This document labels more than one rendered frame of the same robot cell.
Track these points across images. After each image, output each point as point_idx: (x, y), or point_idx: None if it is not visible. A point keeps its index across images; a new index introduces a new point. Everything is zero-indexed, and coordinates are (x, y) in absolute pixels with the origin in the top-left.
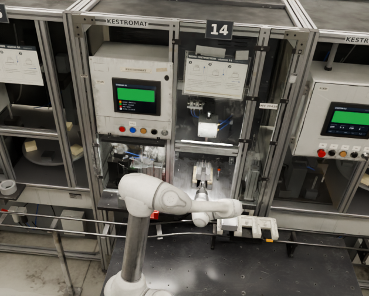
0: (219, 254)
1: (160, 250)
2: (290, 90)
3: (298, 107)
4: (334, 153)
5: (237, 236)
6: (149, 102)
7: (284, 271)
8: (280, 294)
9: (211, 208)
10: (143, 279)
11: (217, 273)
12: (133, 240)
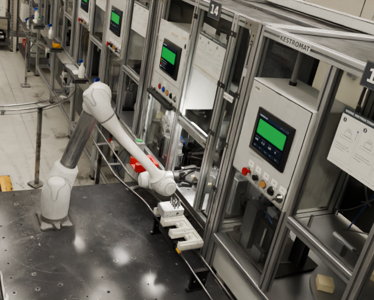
0: (148, 238)
1: (125, 205)
2: (242, 84)
3: (245, 107)
4: (254, 177)
5: (162, 227)
6: (172, 64)
7: (163, 287)
8: (131, 286)
9: (135, 153)
10: (69, 171)
11: (125, 241)
12: (75, 127)
